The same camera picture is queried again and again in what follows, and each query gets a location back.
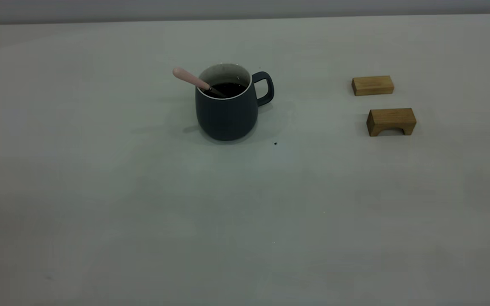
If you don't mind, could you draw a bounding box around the dark grey ceramic mug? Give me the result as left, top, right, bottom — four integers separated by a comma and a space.
195, 63, 275, 141

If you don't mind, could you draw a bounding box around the pink handled metal spoon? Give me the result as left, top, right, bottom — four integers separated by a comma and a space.
172, 67, 229, 98

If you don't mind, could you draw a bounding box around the flat rectangular wooden block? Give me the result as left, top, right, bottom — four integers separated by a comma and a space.
352, 75, 395, 96

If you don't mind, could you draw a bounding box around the arched wooden block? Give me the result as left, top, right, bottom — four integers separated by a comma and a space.
366, 108, 417, 137

